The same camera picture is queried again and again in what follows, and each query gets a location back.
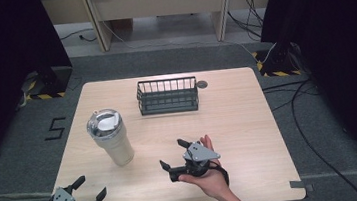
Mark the round grey table grommet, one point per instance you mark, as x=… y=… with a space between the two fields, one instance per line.
x=202 y=84

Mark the black tape floor mark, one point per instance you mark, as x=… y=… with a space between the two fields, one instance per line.
x=55 y=128

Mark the beige wooden desk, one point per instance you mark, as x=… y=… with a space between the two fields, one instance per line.
x=159 y=2

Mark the grey tape strip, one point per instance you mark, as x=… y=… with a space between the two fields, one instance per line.
x=301 y=185

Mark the black curtain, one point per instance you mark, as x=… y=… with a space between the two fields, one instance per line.
x=2 y=65
x=338 y=46

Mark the person's right hand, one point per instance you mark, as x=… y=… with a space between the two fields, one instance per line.
x=210 y=181

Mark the black stand base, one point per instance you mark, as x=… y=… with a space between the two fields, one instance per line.
x=278 y=61
x=52 y=82

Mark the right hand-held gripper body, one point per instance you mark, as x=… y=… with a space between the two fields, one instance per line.
x=200 y=152

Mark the cream tumbler with clear lid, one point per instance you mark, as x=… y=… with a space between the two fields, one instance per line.
x=112 y=139

